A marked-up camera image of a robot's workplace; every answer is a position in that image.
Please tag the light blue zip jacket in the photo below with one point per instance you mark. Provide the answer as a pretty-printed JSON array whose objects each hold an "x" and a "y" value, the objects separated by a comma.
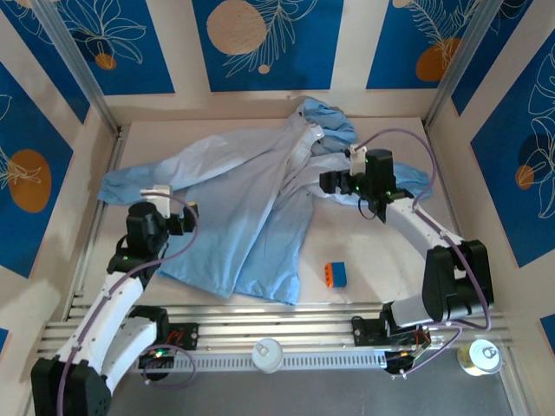
[{"x": 243, "y": 195}]

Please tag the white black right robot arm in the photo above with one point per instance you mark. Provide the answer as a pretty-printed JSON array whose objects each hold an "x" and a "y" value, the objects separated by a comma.
[{"x": 442, "y": 277}]

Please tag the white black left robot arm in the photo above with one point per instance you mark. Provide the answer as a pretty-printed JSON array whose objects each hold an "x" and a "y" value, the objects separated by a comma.
[{"x": 108, "y": 320}]

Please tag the blue orange toy block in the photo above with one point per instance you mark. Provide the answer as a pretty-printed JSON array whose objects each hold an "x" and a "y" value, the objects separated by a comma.
[{"x": 336, "y": 275}]

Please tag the yellow drink can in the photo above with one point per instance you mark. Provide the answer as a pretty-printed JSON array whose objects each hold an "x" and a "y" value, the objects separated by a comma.
[{"x": 479, "y": 356}]

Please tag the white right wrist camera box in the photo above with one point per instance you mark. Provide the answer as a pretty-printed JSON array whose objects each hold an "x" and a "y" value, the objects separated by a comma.
[{"x": 357, "y": 158}]

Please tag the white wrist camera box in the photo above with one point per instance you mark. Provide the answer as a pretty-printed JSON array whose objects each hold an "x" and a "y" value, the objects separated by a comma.
[
  {"x": 158, "y": 195},
  {"x": 357, "y": 158}
]

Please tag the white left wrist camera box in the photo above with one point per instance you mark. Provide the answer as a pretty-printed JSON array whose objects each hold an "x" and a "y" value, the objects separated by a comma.
[{"x": 158, "y": 195}]

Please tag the aluminium table side rail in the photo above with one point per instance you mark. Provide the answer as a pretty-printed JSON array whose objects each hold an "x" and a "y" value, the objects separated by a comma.
[
  {"x": 117, "y": 143},
  {"x": 435, "y": 151}
]

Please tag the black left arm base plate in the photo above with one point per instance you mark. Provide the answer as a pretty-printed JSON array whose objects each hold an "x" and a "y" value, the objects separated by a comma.
[{"x": 186, "y": 336}]

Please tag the aluminium rail frame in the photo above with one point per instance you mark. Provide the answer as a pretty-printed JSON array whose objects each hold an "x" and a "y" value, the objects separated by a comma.
[{"x": 282, "y": 323}]

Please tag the aluminium corner post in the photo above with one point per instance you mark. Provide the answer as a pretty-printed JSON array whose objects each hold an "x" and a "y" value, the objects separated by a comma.
[
  {"x": 459, "y": 56},
  {"x": 82, "y": 73}
]

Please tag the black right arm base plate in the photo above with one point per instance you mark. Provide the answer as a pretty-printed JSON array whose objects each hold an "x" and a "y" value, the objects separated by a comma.
[{"x": 368, "y": 331}]

